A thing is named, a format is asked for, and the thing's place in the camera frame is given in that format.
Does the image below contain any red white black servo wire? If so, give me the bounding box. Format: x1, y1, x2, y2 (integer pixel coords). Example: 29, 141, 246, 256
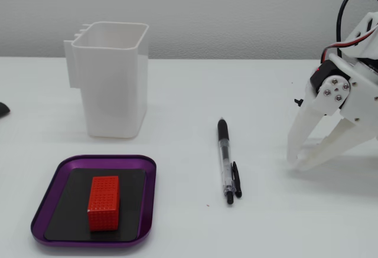
320, 24, 378, 64

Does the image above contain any purple metal tray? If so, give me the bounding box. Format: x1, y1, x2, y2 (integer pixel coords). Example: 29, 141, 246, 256
30, 154, 158, 248

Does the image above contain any white plastic pen holder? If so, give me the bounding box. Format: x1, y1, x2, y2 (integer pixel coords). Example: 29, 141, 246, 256
63, 21, 150, 139

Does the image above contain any black clear ballpoint pen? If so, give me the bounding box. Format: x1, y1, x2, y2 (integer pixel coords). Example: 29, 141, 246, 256
217, 118, 243, 205

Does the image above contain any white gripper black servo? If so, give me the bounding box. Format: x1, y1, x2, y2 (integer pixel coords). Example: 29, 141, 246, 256
286, 53, 378, 171

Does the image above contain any black cable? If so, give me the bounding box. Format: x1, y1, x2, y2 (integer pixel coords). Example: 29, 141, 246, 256
335, 0, 378, 61

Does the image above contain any black tray mat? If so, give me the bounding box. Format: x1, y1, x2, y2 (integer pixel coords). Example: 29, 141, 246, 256
43, 168, 147, 240

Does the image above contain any red perforated block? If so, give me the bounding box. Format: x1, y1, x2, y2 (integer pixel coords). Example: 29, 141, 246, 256
87, 175, 120, 232

